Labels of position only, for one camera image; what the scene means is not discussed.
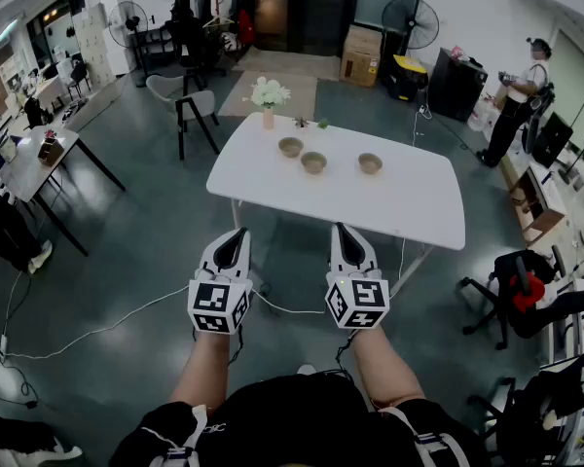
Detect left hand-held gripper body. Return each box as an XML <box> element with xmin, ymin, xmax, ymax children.
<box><xmin>188</xmin><ymin>269</ymin><xmax>254</xmax><ymax>336</ymax></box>

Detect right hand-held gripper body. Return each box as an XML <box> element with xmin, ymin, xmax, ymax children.
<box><xmin>324</xmin><ymin>272</ymin><xmax>390</xmax><ymax>331</ymax></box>

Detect beige ceramic bowl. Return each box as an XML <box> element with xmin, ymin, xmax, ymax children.
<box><xmin>357</xmin><ymin>153</ymin><xmax>383</xmax><ymax>175</ymax></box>
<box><xmin>277</xmin><ymin>136</ymin><xmax>305</xmax><ymax>159</ymax></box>
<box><xmin>300</xmin><ymin>151</ymin><xmax>328</xmax><ymax>175</ymax></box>

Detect person's right forearm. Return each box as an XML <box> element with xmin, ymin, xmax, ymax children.
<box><xmin>352</xmin><ymin>326</ymin><xmax>427</xmax><ymax>408</ymax></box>

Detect person's left forearm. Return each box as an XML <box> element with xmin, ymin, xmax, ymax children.
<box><xmin>169</xmin><ymin>328</ymin><xmax>239</xmax><ymax>408</ymax></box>

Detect person's black shirt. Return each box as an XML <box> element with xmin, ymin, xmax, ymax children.
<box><xmin>109</xmin><ymin>372</ymin><xmax>478</xmax><ymax>467</ymax></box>

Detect black office chair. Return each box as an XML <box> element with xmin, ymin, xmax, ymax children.
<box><xmin>459</xmin><ymin>249</ymin><xmax>566</xmax><ymax>352</ymax></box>

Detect grey chair with black legs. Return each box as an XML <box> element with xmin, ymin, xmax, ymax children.
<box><xmin>145</xmin><ymin>74</ymin><xmax>221</xmax><ymax>161</ymax></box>

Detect beige rug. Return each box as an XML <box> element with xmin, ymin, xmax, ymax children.
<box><xmin>217</xmin><ymin>69</ymin><xmax>318</xmax><ymax>122</ymax></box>
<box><xmin>233</xmin><ymin>49</ymin><xmax>342</xmax><ymax>82</ymax></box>

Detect white flower bouquet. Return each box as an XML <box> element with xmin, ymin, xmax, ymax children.
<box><xmin>242</xmin><ymin>76</ymin><xmax>292</xmax><ymax>112</ymax></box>

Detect black bin with yellow lid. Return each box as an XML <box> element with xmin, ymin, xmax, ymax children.
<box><xmin>383</xmin><ymin>54</ymin><xmax>428</xmax><ymax>102</ymax></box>

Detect low wooden cabinet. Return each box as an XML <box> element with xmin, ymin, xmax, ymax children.
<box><xmin>509</xmin><ymin>162</ymin><xmax>568</xmax><ymax>245</ymax></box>

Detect black cabinet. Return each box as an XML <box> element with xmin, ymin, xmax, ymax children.
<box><xmin>426</xmin><ymin>47</ymin><xmax>489</xmax><ymax>124</ymax></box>

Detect small wooden box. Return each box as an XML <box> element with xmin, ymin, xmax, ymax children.
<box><xmin>37</xmin><ymin>136</ymin><xmax>65</xmax><ymax>167</ymax></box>

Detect cardboard box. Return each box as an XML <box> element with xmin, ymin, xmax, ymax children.
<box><xmin>339</xmin><ymin>24</ymin><xmax>383</xmax><ymax>89</ymax></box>

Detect grey side table black legs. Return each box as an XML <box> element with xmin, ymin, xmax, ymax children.
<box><xmin>0</xmin><ymin>125</ymin><xmax>127</xmax><ymax>257</ymax></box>

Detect black box speaker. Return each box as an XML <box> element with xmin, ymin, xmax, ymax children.
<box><xmin>532</xmin><ymin>112</ymin><xmax>574</xmax><ymax>168</ymax></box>

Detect coat rack with clothes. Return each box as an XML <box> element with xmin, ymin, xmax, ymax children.
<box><xmin>167</xmin><ymin>0</ymin><xmax>239</xmax><ymax>75</ymax></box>

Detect black standing fan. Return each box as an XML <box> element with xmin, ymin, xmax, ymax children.
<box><xmin>381</xmin><ymin>0</ymin><xmax>440</xmax><ymax>67</ymax></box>
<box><xmin>107</xmin><ymin>0</ymin><xmax>150</xmax><ymax>88</ymax></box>

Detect white locker cabinet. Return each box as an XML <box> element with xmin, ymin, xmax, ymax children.
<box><xmin>72</xmin><ymin>3</ymin><xmax>116</xmax><ymax>87</ymax></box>

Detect white floor cable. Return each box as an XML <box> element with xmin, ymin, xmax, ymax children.
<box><xmin>0</xmin><ymin>284</ymin><xmax>327</xmax><ymax>359</ymax></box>

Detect grey shoulder strap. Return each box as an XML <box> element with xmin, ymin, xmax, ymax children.
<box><xmin>377</xmin><ymin>406</ymin><xmax>468</xmax><ymax>467</ymax></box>
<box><xmin>140</xmin><ymin>404</ymin><xmax>208</xmax><ymax>467</ymax></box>

